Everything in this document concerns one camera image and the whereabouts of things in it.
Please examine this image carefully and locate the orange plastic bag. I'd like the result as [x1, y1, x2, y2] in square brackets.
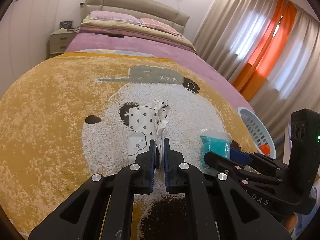
[259, 144, 271, 156]

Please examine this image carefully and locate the white patterned wrapper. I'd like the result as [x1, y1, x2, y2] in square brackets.
[127, 100, 171, 169]

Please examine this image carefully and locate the purple pillow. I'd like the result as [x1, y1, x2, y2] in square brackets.
[85, 10, 143, 26]

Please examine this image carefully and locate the pink pillow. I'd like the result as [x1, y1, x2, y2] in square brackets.
[138, 18, 182, 37]

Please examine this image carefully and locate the teal packet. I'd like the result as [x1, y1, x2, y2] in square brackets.
[200, 129, 232, 168]

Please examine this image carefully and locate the person's right hand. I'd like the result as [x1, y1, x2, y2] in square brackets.
[281, 214, 298, 233]

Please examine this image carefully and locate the small dark picture frame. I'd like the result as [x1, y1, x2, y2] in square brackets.
[59, 21, 73, 29]

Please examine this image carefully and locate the bed with purple cover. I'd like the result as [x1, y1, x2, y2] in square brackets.
[66, 31, 253, 111]

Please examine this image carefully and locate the beige curtain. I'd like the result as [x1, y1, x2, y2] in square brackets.
[194, 0, 319, 139]

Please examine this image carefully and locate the orange curtain panel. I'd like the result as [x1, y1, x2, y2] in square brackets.
[233, 0, 297, 101]

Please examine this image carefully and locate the yellow bear blanket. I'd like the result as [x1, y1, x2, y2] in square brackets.
[1, 52, 255, 238]

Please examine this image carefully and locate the beige nightstand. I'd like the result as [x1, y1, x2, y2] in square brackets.
[49, 28, 79, 58]

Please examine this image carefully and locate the light blue perforated trash basket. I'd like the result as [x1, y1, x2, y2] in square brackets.
[237, 107, 276, 159]

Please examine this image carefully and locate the beige padded headboard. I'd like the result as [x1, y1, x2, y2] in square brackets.
[80, 0, 190, 34]

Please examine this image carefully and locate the folded beige quilt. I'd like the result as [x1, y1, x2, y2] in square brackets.
[80, 19, 197, 54]

